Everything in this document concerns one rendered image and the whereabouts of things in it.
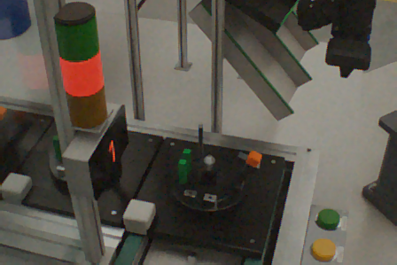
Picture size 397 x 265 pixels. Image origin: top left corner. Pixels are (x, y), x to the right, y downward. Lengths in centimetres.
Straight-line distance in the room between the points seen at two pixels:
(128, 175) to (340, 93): 64
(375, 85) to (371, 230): 50
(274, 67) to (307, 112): 22
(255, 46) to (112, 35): 61
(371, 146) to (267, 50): 33
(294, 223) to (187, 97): 54
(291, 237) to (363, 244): 19
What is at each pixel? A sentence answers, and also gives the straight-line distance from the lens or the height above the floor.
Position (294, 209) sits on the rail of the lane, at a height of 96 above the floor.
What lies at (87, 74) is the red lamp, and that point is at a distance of 72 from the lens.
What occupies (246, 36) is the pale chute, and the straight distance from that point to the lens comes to 124.
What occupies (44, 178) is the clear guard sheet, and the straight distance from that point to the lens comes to 76.
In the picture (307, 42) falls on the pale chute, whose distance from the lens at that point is 141.
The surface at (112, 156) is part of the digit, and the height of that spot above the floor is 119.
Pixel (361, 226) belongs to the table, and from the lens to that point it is 120.
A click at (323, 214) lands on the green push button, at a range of 105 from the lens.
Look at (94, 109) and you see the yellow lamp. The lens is 75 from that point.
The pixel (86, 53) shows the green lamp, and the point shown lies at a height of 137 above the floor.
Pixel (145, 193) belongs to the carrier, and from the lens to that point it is 107.
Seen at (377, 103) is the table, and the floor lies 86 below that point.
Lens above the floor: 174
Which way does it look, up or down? 38 degrees down
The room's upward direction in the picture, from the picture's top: straight up
